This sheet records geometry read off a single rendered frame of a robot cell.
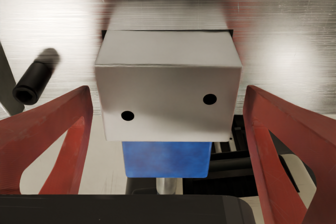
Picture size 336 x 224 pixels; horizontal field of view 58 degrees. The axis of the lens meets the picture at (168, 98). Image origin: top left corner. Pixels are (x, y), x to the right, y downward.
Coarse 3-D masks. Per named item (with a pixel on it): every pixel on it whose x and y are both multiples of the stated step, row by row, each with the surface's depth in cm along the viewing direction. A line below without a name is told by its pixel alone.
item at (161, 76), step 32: (128, 32) 12; (160, 32) 12; (192, 32) 12; (224, 32) 12; (96, 64) 10; (128, 64) 10; (160, 64) 10; (192, 64) 10; (224, 64) 10; (128, 96) 11; (160, 96) 11; (192, 96) 11; (224, 96) 11; (128, 128) 12; (160, 128) 12; (192, 128) 12; (224, 128) 12; (128, 160) 15; (160, 160) 15; (192, 160) 15; (160, 192) 18
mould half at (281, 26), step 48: (0, 0) 11; (48, 0) 11; (96, 0) 11; (144, 0) 11; (192, 0) 11; (240, 0) 11; (288, 0) 11; (48, 48) 13; (96, 48) 13; (240, 48) 13; (288, 48) 13; (48, 96) 14; (96, 96) 14; (240, 96) 14; (288, 96) 14
